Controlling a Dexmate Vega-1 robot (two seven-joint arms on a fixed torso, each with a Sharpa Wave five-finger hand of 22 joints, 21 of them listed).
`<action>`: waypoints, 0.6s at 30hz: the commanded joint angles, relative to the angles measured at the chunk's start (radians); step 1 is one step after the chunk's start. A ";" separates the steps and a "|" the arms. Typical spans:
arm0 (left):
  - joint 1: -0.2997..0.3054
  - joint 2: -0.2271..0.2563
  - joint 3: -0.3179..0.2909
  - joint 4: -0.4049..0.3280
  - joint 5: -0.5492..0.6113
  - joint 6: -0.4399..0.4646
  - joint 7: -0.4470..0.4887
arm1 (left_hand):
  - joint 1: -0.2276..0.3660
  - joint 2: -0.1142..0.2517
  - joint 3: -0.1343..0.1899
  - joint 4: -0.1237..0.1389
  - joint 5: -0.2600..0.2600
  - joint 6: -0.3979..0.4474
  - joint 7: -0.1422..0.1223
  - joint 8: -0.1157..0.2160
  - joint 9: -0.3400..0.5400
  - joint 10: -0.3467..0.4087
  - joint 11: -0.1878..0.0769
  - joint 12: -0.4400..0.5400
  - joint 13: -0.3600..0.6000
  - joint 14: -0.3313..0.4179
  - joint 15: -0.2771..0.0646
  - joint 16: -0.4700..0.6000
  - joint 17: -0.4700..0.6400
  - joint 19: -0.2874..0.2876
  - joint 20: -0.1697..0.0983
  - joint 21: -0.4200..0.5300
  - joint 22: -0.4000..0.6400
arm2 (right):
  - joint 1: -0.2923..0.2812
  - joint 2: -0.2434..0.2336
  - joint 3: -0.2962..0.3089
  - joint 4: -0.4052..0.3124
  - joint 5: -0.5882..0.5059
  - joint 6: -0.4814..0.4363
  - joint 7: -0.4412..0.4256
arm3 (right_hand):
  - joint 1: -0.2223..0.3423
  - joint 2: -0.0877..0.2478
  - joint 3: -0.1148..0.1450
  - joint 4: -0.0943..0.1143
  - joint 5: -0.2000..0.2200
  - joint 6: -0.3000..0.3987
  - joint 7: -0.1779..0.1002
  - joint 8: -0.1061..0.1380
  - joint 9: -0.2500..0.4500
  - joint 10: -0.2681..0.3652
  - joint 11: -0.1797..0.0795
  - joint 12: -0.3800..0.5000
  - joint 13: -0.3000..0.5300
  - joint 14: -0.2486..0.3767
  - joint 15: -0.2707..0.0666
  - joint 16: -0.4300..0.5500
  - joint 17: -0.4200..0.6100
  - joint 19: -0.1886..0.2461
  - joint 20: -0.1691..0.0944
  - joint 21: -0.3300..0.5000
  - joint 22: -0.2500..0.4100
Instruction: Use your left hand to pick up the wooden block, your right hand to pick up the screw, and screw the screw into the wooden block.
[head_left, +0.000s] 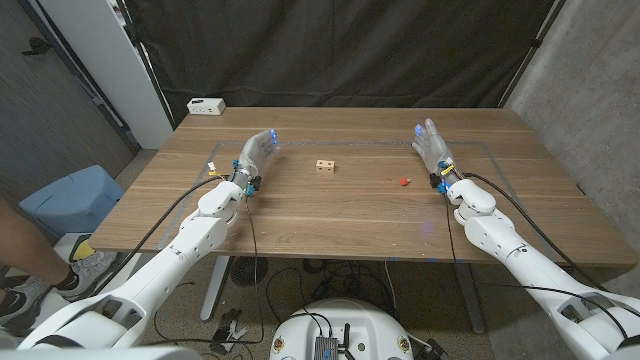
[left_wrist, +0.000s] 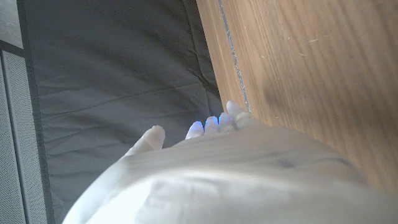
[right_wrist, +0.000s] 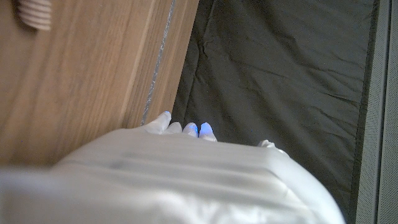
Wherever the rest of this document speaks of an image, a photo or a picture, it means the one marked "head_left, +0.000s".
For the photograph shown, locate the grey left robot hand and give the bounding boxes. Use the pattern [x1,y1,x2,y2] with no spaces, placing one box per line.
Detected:
[230,128,281,197]

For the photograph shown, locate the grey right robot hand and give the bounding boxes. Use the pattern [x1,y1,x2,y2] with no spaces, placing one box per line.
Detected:
[411,118,460,184]

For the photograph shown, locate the white power strip box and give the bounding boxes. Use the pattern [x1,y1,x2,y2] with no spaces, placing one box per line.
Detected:
[186,97,227,116]

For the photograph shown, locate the round black floor fan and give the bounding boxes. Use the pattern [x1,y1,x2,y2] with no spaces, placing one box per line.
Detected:
[229,256,269,288]

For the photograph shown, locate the black backdrop stand pole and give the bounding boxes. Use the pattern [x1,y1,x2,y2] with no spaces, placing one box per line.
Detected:
[115,0,176,130]
[499,0,569,108]

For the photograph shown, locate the white table leg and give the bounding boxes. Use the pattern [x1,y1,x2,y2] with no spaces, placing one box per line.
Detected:
[199,255,231,322]

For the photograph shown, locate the grey table leg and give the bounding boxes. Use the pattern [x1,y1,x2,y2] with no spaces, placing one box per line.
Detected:
[452,262,486,335]

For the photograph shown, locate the white pillar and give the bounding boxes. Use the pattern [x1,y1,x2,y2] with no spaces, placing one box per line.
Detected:
[37,0,174,150]

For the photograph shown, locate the black white floor gadget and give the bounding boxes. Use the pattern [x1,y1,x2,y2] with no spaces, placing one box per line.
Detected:
[209,308,250,355]

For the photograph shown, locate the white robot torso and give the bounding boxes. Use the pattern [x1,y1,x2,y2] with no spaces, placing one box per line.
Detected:
[269,298,415,360]

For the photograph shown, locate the blue plastic bin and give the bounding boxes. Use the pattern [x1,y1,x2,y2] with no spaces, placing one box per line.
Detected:
[18,164,125,239]

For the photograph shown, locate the yellow black object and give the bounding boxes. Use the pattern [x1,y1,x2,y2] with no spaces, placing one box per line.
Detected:
[69,234,96,262]

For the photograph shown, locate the small black device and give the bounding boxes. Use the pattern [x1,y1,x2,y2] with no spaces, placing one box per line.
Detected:
[424,338,451,360]

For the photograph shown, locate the grey electronics box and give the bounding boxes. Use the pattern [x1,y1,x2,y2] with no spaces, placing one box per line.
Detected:
[313,335,339,360]

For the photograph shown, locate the person's bare leg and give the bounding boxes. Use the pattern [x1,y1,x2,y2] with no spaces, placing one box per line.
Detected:
[0,197,66,289]

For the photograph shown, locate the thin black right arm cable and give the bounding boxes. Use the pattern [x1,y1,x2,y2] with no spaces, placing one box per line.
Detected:
[443,193,630,342]

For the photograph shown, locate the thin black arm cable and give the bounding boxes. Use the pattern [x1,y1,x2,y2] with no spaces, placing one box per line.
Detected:
[443,193,630,342]
[142,193,266,347]

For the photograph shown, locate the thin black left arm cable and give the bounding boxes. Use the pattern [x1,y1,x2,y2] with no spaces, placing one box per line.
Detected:
[142,193,266,347]

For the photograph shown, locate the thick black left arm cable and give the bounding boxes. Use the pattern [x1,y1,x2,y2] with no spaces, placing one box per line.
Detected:
[87,173,234,301]

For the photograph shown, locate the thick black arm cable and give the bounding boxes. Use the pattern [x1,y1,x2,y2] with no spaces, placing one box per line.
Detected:
[460,172,612,295]
[87,173,234,301]

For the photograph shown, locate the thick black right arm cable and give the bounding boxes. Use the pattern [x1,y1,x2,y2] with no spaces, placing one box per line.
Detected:
[460,172,612,295]

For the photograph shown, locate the tangle of black floor cables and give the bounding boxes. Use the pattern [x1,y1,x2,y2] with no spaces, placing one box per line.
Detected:
[264,258,396,321]

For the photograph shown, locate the black door handle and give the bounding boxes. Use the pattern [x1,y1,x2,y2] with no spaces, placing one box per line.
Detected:
[21,37,51,56]

